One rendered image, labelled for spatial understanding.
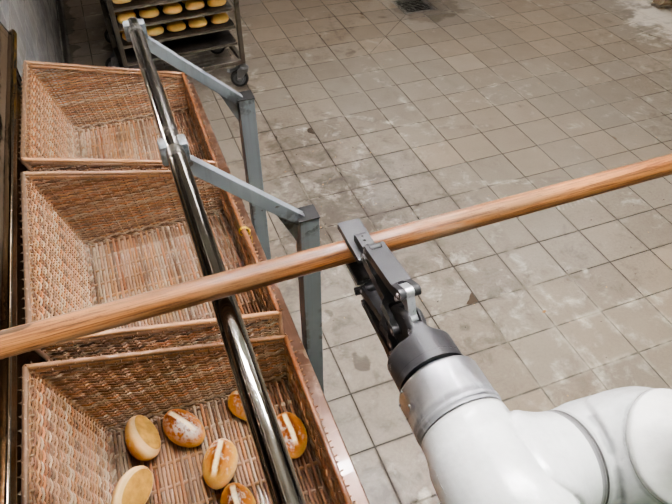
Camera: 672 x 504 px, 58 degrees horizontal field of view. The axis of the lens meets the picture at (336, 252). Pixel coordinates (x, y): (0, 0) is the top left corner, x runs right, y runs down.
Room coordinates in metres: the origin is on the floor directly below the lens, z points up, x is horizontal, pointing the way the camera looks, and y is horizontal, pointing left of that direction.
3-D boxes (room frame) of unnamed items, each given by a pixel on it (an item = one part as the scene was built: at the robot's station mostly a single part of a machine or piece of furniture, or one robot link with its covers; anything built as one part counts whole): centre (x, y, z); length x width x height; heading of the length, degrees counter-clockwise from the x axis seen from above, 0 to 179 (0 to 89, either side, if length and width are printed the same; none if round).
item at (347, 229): (0.54, -0.03, 1.21); 0.07 x 0.03 x 0.01; 21
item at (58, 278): (1.00, 0.43, 0.72); 0.56 x 0.49 x 0.28; 22
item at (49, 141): (1.55, 0.64, 0.72); 0.56 x 0.49 x 0.28; 20
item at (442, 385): (0.33, -0.11, 1.20); 0.09 x 0.06 x 0.09; 111
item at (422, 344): (0.39, -0.08, 1.20); 0.09 x 0.07 x 0.08; 21
